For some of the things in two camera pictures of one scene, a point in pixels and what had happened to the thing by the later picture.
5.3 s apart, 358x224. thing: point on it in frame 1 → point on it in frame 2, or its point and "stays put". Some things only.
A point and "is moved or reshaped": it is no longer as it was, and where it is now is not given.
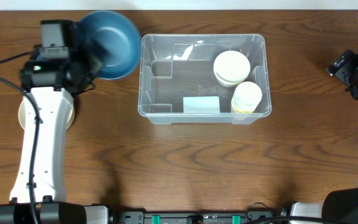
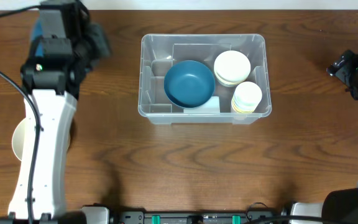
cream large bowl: x=22 y=117 is moved or reshaped
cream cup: x=247 y=96 stays put
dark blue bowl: x=119 y=38 → x=189 y=84
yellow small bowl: x=225 y=82 stays put
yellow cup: x=245 y=104 stays put
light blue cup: x=246 y=102 stays put
